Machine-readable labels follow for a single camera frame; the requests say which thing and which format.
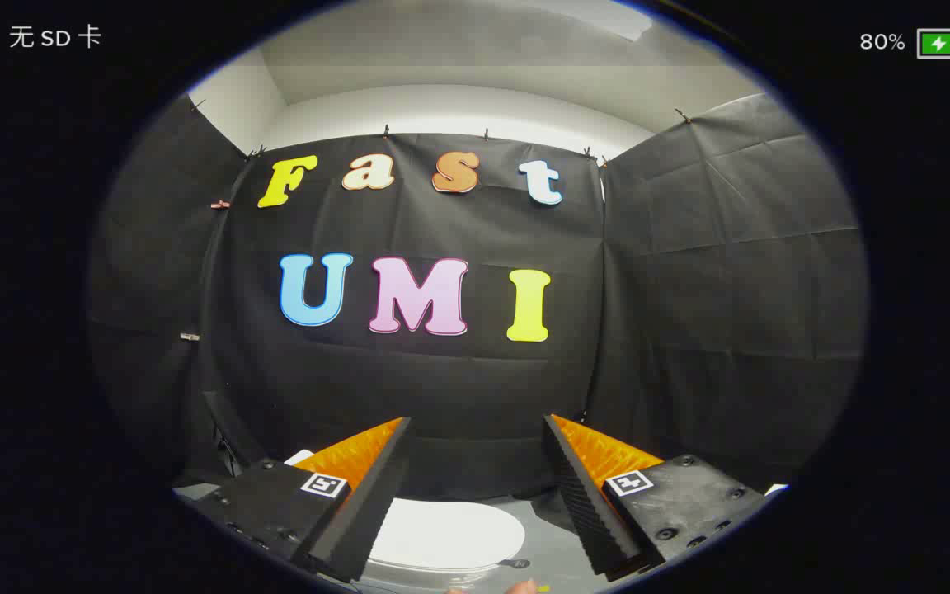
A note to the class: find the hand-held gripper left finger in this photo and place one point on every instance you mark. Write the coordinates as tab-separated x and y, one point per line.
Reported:
368	511

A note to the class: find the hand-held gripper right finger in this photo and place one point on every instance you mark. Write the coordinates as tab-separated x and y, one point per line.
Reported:
586	511

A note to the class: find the white toilet lid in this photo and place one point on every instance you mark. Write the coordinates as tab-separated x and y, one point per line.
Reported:
450	532

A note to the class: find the white toilet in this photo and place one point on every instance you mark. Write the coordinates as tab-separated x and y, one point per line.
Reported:
302	456

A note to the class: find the grey plastic floor sheet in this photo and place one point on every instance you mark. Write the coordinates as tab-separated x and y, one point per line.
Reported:
549	544

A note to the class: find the black backdrop cloth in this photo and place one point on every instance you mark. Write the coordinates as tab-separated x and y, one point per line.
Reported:
483	388

